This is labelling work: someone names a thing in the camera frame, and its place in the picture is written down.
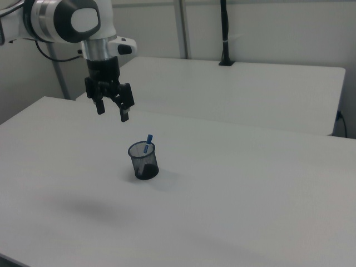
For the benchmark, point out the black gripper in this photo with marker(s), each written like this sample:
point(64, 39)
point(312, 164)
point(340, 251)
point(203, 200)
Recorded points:
point(103, 71)

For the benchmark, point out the blue and white marker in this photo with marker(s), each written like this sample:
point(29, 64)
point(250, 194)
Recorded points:
point(150, 137)

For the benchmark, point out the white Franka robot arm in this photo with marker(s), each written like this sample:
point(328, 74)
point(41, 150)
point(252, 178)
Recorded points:
point(50, 19)

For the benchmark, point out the black mesh pen cup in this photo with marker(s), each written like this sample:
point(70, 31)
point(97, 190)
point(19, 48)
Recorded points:
point(144, 169)

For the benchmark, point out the white table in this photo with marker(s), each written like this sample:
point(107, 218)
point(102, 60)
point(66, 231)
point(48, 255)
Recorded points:
point(222, 91)

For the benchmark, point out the black pole with clamp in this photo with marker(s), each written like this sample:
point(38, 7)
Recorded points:
point(224, 27)

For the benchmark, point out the grey partition post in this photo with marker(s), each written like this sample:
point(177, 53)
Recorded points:
point(59, 78)
point(183, 27)

